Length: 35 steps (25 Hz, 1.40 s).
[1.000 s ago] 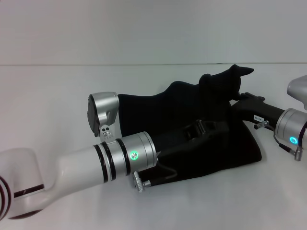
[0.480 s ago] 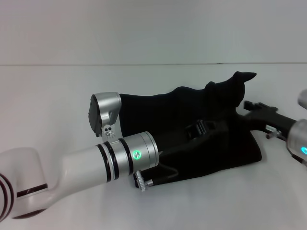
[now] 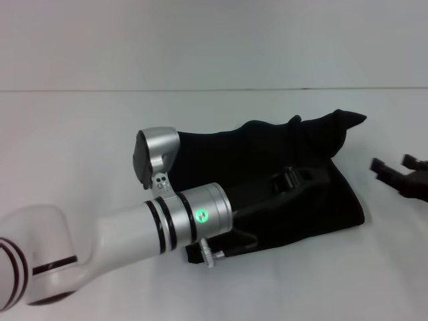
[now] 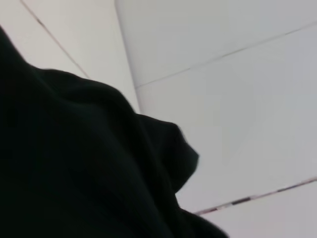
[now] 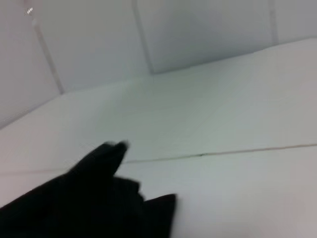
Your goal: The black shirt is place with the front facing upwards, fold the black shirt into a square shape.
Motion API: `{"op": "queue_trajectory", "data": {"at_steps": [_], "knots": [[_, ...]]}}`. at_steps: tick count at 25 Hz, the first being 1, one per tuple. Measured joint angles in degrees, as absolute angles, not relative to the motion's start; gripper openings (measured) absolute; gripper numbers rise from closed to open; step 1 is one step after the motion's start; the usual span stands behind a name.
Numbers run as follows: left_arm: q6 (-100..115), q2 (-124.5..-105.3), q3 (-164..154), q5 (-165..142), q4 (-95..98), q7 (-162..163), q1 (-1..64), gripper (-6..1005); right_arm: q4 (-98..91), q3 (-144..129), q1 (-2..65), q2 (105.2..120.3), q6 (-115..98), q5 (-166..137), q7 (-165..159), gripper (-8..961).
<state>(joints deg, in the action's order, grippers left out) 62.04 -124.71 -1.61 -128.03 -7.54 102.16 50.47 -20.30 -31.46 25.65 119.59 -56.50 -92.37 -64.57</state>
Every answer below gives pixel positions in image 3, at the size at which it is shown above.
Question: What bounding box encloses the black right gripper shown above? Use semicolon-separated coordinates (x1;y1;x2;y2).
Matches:
368;153;428;202

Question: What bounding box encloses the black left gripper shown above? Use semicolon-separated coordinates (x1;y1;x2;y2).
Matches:
229;166;332;222

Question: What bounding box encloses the black t-shirt with FREE print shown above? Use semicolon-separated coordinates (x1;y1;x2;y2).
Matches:
175;109;368;267

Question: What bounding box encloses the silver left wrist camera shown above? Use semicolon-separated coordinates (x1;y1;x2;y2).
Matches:
132;126;181;199

